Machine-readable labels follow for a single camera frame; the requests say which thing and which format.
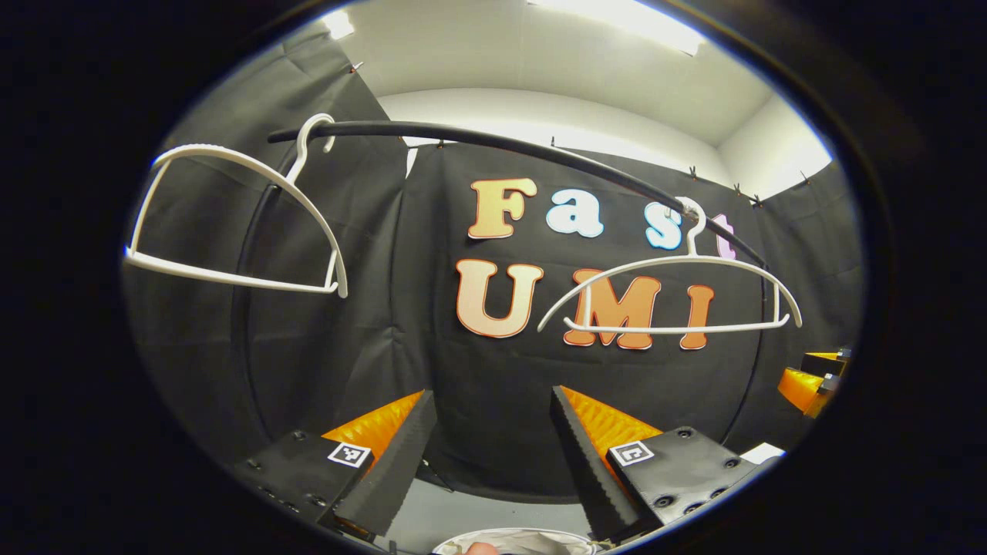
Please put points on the white plastic hanger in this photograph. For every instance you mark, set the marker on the white plastic hanger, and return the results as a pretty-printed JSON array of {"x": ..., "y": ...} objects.
[
  {"x": 231, "y": 276},
  {"x": 678, "y": 331}
]

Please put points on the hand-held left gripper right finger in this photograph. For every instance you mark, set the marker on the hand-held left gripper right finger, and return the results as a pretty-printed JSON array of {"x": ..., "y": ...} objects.
[{"x": 594, "y": 478}]

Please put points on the white flat board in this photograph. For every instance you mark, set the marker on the white flat board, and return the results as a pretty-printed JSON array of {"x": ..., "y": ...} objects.
[{"x": 762, "y": 453}]

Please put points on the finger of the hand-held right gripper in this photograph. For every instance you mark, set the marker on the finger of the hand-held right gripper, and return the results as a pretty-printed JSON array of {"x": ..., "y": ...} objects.
[
  {"x": 825, "y": 364},
  {"x": 802, "y": 389}
]

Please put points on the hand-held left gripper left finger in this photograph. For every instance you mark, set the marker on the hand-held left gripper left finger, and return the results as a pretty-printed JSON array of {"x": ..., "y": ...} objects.
[{"x": 385, "y": 478}]

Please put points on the black backdrop cloth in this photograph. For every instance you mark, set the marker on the black backdrop cloth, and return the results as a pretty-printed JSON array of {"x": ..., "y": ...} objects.
[{"x": 231, "y": 362}]

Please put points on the black metal clothes rack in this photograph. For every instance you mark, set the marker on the black metal clothes rack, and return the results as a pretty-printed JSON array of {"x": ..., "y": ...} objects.
[{"x": 463, "y": 134}]

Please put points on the ceiling light panel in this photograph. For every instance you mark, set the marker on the ceiling light panel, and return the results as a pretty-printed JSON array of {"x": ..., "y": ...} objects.
[{"x": 338, "y": 23}]

